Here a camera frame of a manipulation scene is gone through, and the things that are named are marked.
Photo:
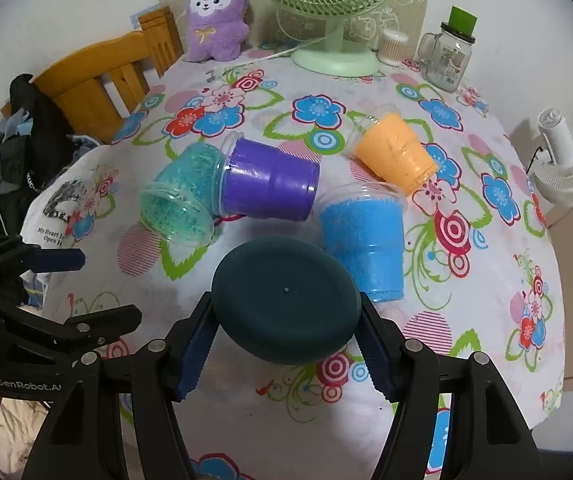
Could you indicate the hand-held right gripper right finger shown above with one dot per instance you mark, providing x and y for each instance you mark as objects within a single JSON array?
[{"x": 377, "y": 352}]

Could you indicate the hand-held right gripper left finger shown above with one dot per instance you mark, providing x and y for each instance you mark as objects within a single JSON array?
[{"x": 195, "y": 350}]

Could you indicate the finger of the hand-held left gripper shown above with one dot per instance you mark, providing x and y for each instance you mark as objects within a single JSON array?
[
  {"x": 59, "y": 260},
  {"x": 99, "y": 321}
]

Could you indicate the dark teal cup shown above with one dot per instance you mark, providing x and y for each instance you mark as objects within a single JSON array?
[{"x": 286, "y": 300}]

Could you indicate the blue cup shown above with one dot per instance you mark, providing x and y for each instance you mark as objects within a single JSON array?
[{"x": 364, "y": 245}]

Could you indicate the clear green cup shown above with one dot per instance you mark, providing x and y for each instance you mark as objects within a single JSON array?
[{"x": 181, "y": 195}]

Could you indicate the purple cup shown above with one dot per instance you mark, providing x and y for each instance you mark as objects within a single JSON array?
[{"x": 271, "y": 182}]

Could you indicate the orange cup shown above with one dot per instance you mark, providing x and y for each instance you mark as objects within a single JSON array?
[{"x": 396, "y": 152}]

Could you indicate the beige cloth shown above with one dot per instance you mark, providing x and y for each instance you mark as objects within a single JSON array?
[{"x": 14, "y": 427}]

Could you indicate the white printed bag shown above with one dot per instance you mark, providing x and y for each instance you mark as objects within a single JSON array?
[{"x": 56, "y": 205}]

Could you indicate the dark clothing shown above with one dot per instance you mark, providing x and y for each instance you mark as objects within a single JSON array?
[{"x": 41, "y": 120}]

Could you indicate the wooden chair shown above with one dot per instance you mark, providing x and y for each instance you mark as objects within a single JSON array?
[{"x": 84, "y": 85}]

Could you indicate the small white fan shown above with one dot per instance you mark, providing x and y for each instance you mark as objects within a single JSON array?
[{"x": 569, "y": 165}]

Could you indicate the purple plush toy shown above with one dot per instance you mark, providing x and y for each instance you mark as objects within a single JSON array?
[{"x": 215, "y": 15}]

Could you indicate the green table fan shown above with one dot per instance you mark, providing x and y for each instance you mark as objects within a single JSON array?
[{"x": 334, "y": 55}]

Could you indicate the glass jar mug green lid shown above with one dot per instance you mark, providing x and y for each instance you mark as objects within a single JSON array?
[{"x": 446, "y": 57}]

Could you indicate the cotton swab container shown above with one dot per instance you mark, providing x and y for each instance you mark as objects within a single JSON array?
[{"x": 392, "y": 47}]

